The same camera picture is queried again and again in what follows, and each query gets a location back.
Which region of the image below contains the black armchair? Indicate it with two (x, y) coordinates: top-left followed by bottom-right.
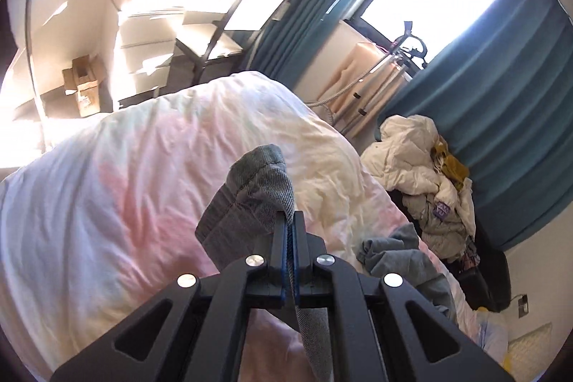
(389, 185), (512, 312)

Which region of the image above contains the pastel pink duvet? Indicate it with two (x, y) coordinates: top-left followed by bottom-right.
(0, 71), (486, 382)

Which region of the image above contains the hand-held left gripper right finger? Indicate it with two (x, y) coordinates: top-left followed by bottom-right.
(293, 211), (516, 382)

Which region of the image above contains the white chair with black frame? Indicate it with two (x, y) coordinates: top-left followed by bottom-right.
(174, 0), (299, 75)

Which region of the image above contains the mustard yellow garment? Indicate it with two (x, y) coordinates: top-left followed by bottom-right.
(431, 138), (471, 191)

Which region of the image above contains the pile of cream clothes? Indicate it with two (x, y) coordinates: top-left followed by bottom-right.
(360, 115), (476, 263)

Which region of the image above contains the white drawer cabinet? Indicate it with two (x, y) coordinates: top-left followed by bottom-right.
(107, 0), (234, 102)

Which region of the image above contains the pastel pillow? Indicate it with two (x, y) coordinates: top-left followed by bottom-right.
(473, 309), (510, 361)

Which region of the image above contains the cardboard box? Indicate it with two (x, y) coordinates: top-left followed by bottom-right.
(62, 55), (107, 117)

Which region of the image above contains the wide teal curtain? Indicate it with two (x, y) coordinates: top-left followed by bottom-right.
(375, 0), (573, 252)

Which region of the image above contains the pale garment with purple patch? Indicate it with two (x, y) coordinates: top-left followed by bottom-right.
(403, 180), (475, 249)

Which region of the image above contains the quilted cream headboard cushion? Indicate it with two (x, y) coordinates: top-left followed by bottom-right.
(505, 321), (557, 382)

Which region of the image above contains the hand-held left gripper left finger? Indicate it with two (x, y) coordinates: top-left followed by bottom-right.
(50, 213), (294, 382)

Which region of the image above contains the garment steamer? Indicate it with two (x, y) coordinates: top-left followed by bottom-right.
(308, 21), (429, 137)

